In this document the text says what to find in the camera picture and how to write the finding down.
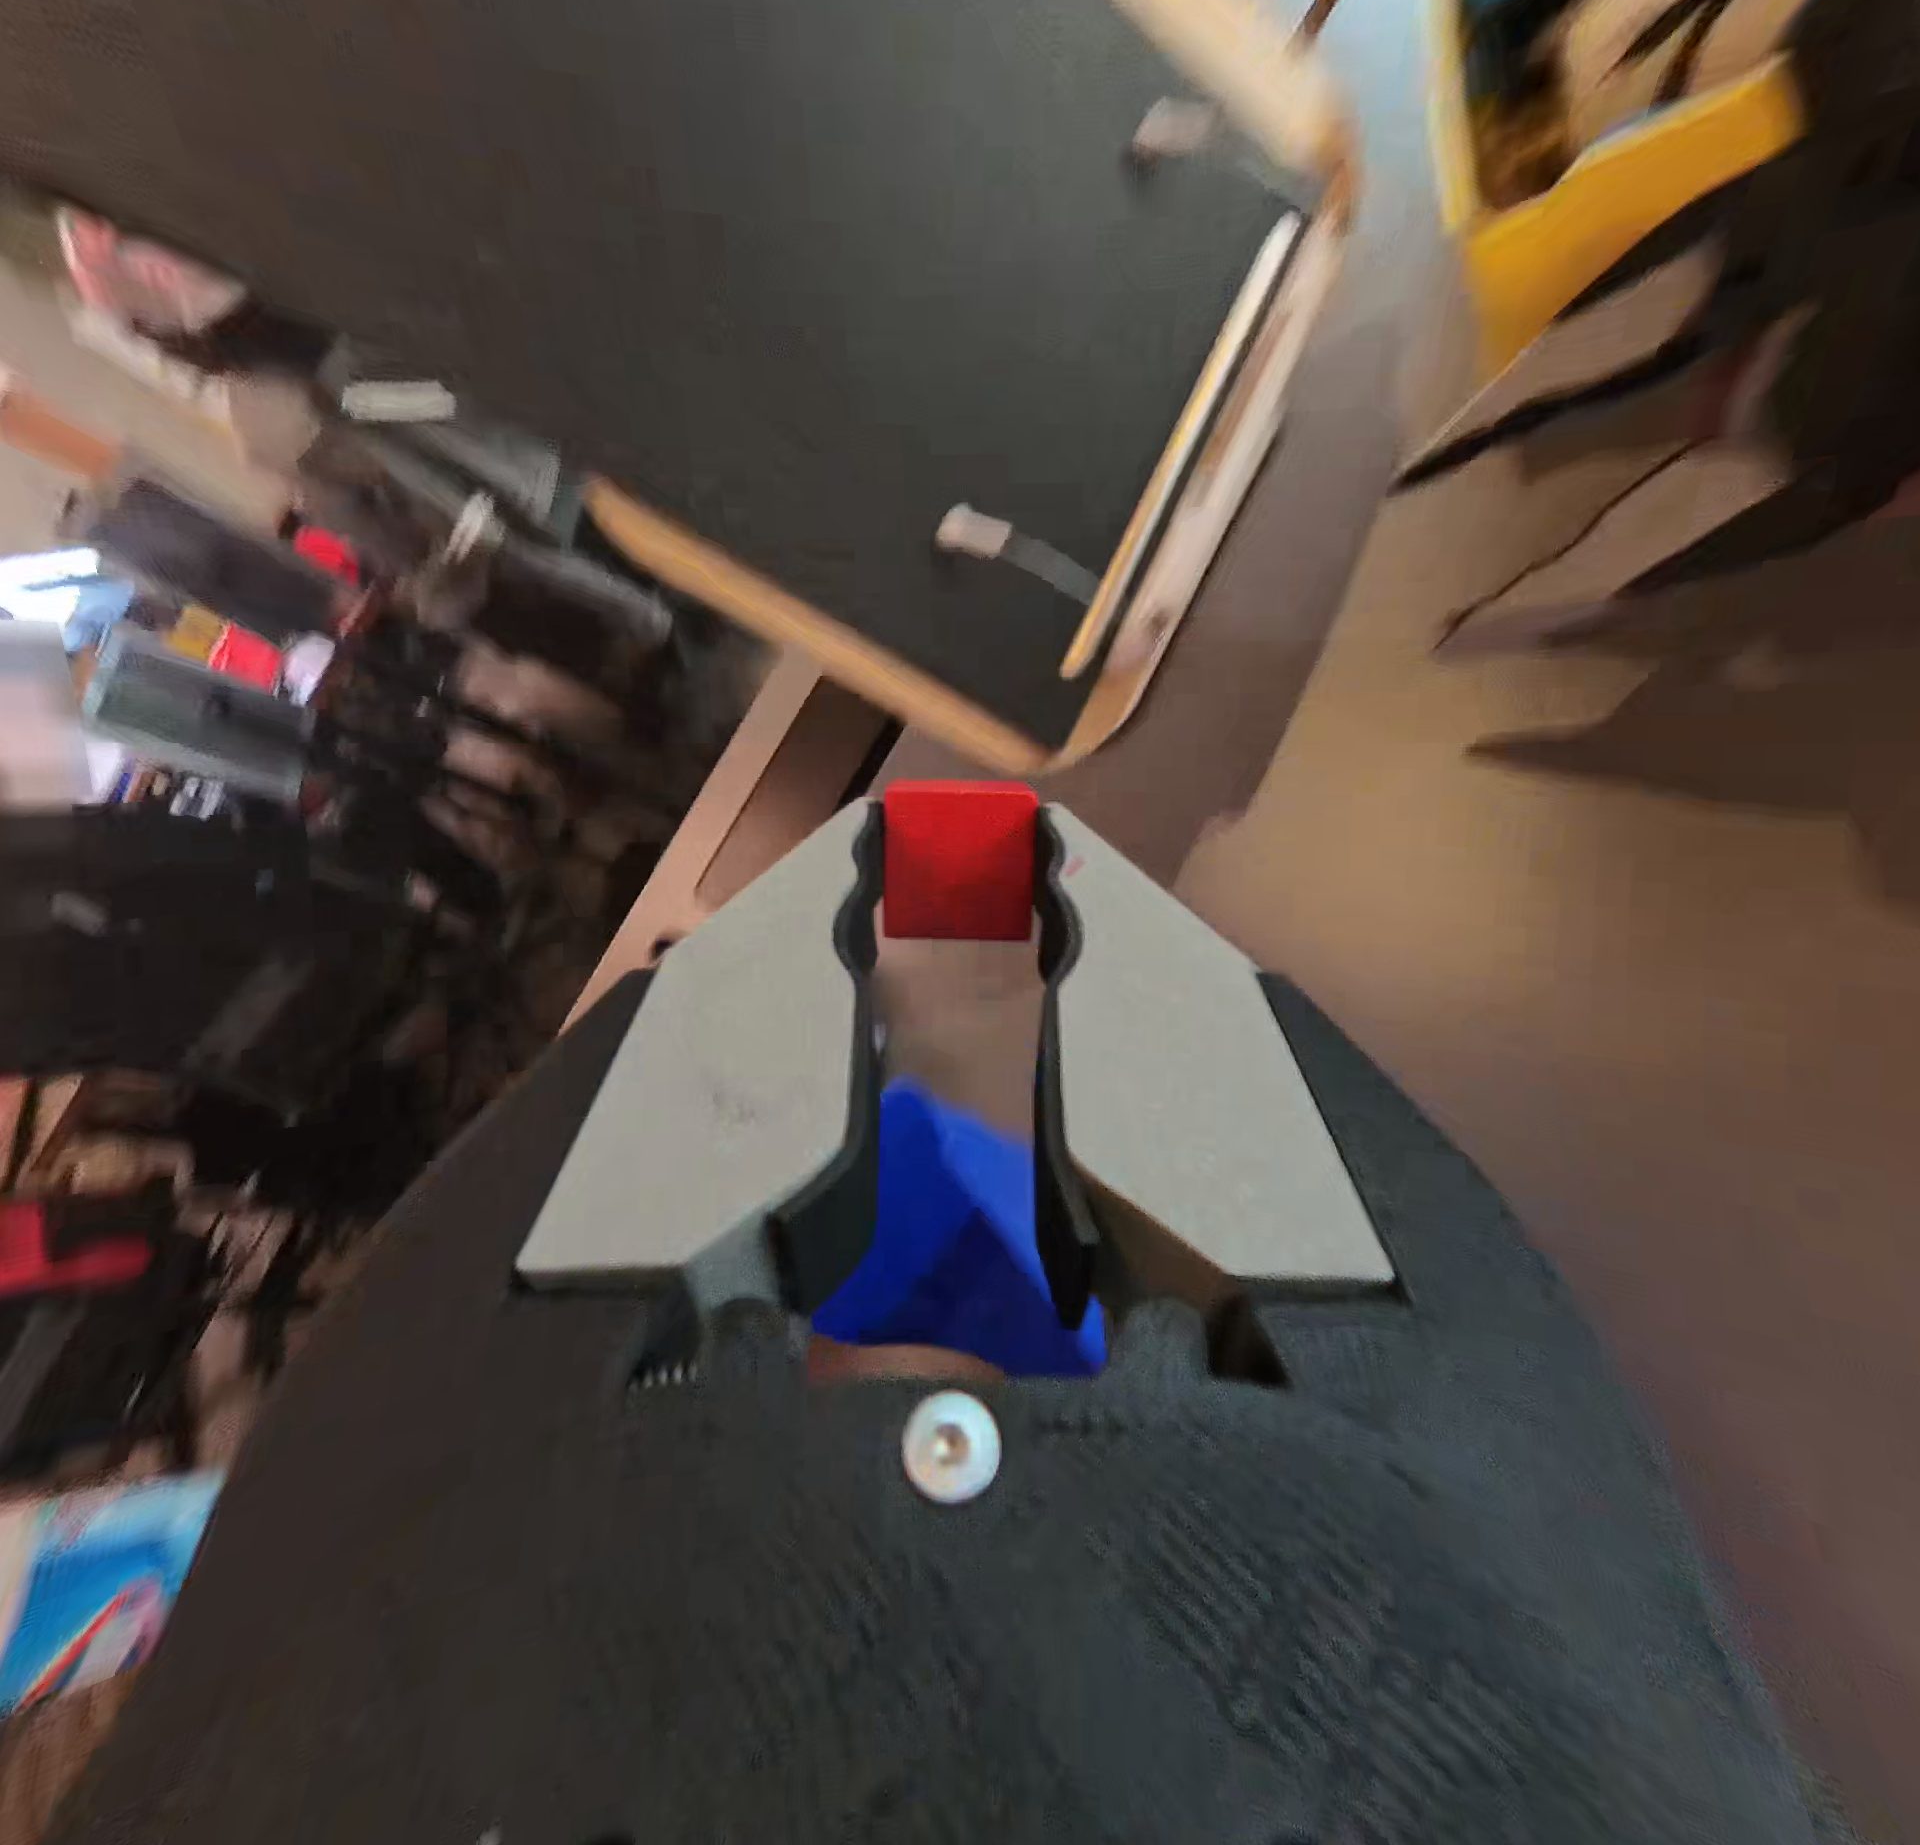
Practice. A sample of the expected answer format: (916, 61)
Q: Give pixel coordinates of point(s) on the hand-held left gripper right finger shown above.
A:
(1215, 1111)

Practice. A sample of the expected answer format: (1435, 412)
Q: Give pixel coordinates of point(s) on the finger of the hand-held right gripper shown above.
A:
(1590, 360)
(1636, 540)

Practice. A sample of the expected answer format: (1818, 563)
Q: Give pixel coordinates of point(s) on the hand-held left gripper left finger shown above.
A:
(705, 1111)

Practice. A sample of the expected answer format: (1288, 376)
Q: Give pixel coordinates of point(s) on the yellow plastic bin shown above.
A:
(1621, 211)

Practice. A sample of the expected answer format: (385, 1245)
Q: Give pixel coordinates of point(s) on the blue plastic bin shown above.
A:
(946, 1245)

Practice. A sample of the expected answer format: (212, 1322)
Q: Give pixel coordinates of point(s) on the red cube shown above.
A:
(961, 862)

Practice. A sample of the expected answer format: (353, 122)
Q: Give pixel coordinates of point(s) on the person's left hand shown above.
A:
(901, 1362)

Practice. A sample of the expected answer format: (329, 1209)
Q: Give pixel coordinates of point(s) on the grey monitor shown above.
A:
(196, 712)

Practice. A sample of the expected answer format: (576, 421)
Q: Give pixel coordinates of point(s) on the white disinfecting wipes canister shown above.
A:
(105, 1591)

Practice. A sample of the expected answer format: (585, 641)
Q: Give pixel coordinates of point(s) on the black display board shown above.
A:
(750, 226)

